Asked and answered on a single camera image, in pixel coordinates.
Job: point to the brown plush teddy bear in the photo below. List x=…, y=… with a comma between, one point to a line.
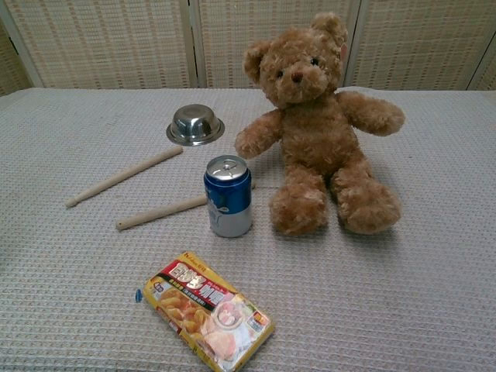
x=315, y=135

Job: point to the blue and silver drink can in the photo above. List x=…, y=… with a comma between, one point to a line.
x=228, y=197

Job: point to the small stainless steel bowl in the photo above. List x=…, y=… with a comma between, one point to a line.
x=195, y=124

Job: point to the wooden stick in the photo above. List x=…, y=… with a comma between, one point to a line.
x=124, y=176
x=162, y=213

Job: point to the yellow curry box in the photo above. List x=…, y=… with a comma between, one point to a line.
x=207, y=314

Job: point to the beige waffle-weave table cloth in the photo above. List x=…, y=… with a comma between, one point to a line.
x=77, y=271

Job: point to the woven folding screen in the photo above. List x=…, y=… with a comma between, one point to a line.
x=116, y=42

